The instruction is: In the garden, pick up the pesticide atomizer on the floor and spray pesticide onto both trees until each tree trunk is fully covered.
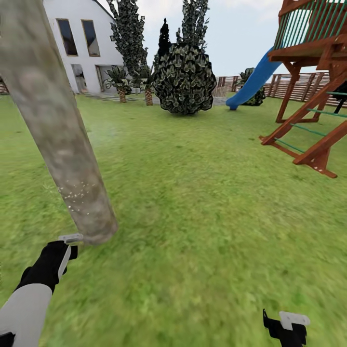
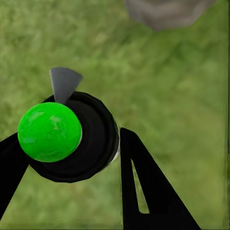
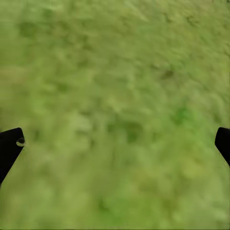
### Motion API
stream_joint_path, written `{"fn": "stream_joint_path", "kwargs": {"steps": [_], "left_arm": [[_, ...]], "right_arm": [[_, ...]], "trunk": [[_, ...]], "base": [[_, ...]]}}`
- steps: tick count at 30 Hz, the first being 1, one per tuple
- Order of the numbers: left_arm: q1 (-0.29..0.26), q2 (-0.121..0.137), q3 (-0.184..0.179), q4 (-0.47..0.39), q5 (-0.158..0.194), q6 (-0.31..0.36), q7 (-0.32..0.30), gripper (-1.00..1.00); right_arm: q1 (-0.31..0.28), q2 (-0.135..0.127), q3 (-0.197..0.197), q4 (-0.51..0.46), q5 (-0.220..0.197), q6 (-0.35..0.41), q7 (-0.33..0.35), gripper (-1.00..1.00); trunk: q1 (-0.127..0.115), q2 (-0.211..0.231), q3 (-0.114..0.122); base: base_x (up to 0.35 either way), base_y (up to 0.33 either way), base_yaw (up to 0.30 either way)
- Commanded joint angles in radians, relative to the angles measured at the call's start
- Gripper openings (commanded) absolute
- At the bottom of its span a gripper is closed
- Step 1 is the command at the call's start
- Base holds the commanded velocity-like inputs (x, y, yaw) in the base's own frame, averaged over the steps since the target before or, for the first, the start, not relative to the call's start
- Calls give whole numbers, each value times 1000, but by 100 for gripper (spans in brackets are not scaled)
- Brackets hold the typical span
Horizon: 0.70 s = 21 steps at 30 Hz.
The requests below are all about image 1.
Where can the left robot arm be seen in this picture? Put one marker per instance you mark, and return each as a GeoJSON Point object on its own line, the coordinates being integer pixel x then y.
{"type": "Point", "coordinates": [24, 312]}

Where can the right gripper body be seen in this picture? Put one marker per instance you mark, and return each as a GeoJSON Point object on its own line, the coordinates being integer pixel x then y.
{"type": "Point", "coordinates": [276, 330]}

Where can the garden chair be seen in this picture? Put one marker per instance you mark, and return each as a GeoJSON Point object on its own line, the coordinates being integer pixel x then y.
{"type": "Point", "coordinates": [220, 91]}

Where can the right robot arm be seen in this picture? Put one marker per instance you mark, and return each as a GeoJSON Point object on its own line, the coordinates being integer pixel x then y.
{"type": "Point", "coordinates": [290, 330]}

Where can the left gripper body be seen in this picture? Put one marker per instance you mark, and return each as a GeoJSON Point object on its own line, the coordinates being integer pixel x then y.
{"type": "Point", "coordinates": [74, 252]}

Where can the fixed window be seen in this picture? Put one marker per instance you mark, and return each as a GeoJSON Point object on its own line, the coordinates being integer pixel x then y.
{"type": "Point", "coordinates": [80, 78]}

